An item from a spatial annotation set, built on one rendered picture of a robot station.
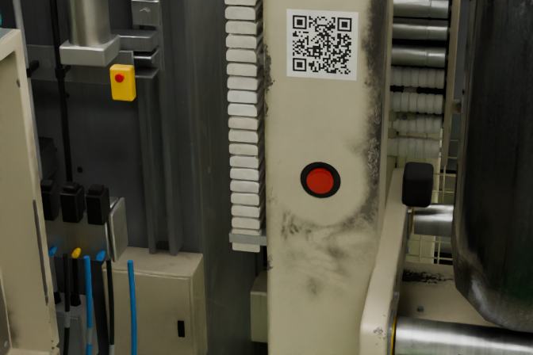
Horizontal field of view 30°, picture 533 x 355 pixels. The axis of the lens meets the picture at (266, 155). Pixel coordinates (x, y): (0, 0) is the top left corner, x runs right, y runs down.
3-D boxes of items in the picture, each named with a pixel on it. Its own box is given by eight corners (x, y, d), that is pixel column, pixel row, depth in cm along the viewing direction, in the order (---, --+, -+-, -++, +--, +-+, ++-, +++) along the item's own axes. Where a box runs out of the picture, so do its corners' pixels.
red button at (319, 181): (306, 192, 112) (306, 169, 111) (308, 186, 113) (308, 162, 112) (332, 195, 111) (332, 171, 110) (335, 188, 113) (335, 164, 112)
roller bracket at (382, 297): (357, 401, 109) (359, 326, 105) (390, 225, 144) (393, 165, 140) (387, 404, 108) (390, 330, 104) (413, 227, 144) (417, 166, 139)
